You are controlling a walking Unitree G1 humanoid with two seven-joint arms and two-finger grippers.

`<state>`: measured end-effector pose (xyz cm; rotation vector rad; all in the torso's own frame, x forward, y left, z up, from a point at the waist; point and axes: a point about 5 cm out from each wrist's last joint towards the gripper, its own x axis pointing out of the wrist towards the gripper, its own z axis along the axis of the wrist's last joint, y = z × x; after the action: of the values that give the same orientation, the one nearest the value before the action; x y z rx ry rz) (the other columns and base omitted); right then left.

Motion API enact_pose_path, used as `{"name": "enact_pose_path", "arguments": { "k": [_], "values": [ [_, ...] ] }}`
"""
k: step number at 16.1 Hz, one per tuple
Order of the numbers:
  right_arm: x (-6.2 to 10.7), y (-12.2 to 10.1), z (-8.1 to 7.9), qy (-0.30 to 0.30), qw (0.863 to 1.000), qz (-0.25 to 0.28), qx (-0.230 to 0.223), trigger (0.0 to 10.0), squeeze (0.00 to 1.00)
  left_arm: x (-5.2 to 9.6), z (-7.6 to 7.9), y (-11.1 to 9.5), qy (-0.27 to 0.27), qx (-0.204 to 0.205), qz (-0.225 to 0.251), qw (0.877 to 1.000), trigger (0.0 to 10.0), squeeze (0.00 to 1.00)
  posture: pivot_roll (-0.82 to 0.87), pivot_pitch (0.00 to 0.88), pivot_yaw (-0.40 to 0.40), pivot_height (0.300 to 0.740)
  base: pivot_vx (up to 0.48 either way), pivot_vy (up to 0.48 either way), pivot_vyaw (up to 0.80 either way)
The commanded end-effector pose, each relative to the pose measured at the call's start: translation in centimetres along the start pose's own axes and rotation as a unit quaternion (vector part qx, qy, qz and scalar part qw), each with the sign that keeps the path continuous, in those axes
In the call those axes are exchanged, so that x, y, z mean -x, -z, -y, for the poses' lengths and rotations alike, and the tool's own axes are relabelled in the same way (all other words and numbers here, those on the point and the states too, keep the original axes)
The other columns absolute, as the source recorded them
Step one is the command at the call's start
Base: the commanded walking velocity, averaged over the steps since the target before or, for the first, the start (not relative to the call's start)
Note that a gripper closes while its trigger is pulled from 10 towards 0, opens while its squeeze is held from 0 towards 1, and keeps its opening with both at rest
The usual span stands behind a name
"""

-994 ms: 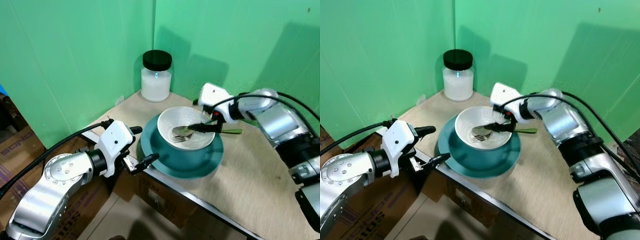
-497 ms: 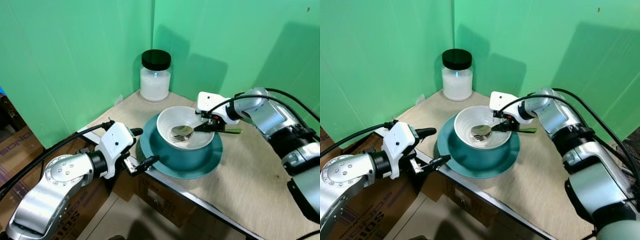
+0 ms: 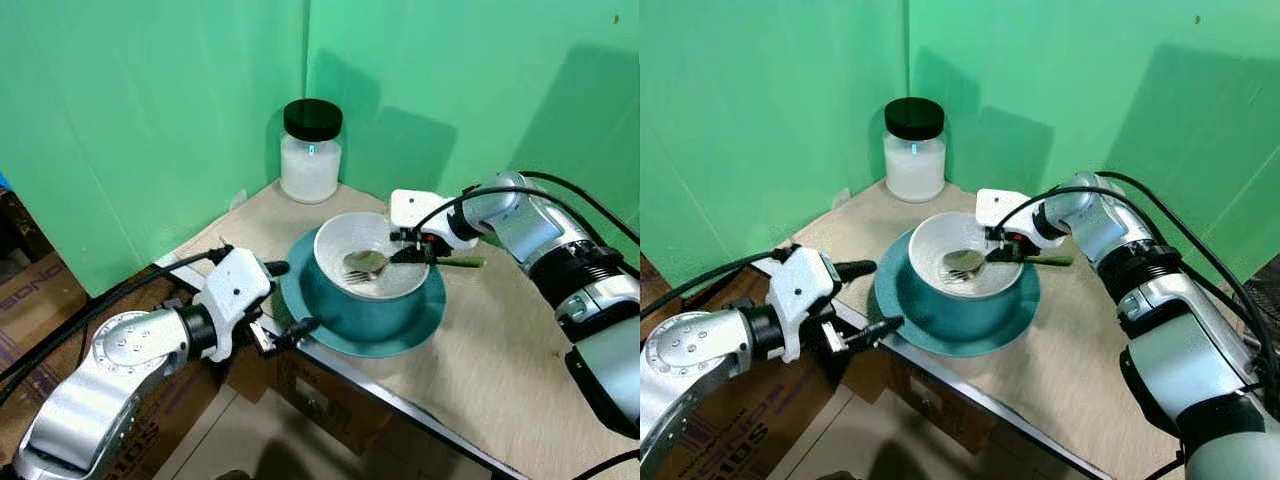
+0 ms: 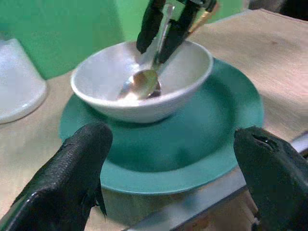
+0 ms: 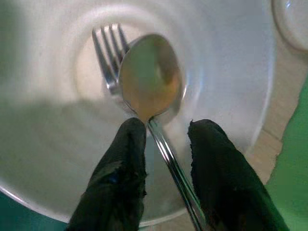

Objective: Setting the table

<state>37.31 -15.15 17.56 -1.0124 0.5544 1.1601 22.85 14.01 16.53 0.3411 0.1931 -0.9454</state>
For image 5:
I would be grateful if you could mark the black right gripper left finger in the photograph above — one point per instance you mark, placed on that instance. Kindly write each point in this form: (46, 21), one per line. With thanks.
(115, 183)

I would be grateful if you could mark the small white cup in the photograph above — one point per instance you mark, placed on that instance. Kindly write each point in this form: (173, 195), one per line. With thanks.
(292, 24)

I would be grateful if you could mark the green placemat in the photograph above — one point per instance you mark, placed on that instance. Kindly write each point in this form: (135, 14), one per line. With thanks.
(292, 154)

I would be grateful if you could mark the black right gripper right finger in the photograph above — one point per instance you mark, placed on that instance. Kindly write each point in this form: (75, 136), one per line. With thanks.
(228, 183)

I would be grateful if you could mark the silver metal fork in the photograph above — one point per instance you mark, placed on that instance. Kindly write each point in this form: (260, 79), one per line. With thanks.
(108, 60)

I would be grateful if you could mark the silver metal spoon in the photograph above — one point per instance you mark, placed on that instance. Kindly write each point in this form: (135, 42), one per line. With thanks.
(150, 79)

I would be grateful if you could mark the large white bowl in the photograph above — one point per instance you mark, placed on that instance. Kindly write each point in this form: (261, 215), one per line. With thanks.
(48, 134)

